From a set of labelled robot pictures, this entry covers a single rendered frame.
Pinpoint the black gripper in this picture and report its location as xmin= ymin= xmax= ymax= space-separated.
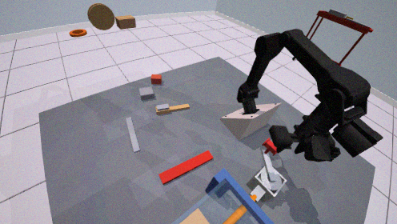
xmin=269 ymin=115 xmax=335 ymax=154

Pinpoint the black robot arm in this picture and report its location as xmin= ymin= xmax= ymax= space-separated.
xmin=237 ymin=29 xmax=383 ymax=162

